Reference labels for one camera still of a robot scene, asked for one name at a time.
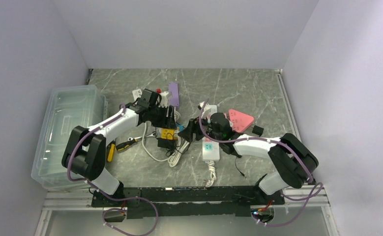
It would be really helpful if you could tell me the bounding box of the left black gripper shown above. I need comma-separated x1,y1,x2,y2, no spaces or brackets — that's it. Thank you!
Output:
148,104,177,129

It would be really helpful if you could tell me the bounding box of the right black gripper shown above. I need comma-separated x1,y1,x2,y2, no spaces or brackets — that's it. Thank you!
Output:
178,113,222,143

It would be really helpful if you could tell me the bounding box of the yellow cube socket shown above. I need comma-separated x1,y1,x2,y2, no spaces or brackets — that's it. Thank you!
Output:
161,128,176,140

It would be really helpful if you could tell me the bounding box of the white long power strip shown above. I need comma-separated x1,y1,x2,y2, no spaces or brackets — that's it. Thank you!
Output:
202,116,220,163

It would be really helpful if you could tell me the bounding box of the pink triangular power strip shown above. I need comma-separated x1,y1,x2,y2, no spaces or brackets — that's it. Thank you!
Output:
228,109,255,133

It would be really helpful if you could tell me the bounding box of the black power adapter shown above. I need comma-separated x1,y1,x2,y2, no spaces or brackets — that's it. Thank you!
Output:
252,125,264,137

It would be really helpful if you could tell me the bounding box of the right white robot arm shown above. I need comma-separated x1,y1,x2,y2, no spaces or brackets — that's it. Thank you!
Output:
179,113,319,204

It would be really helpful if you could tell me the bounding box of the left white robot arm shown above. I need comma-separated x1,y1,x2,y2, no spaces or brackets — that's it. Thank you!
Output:
61,88,177,207

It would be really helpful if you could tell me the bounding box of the blue cube socket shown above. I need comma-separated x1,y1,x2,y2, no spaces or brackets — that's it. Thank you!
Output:
176,124,185,131

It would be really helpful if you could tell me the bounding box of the black cube adapter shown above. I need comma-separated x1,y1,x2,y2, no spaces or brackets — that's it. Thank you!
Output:
157,138,177,149

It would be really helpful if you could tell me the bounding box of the silver ratchet wrench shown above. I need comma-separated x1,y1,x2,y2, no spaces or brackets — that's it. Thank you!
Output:
145,131,156,138

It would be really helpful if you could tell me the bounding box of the purple flat box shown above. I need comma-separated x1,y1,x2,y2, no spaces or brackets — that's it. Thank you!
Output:
168,83,179,108

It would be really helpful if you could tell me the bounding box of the small white power strip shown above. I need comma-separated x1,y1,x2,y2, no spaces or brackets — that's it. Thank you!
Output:
132,89,143,100

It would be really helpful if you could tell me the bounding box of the black yellow screwdriver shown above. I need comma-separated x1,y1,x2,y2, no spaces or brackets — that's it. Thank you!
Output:
115,137,143,151

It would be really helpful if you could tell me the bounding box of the yellow black small tool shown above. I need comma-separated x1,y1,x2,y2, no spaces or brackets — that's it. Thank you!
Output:
107,143,116,162

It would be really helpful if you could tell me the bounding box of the clear plastic storage bin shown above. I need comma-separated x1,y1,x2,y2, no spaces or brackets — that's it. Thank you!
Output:
31,85,107,190

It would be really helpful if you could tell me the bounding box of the white coiled power cable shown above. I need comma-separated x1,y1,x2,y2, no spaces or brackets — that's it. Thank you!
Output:
142,109,192,168

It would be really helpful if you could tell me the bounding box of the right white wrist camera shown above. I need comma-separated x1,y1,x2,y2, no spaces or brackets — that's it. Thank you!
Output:
199,102,217,119

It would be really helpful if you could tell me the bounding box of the black base frame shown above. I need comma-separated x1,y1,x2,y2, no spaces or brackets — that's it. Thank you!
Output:
91,186,285,219

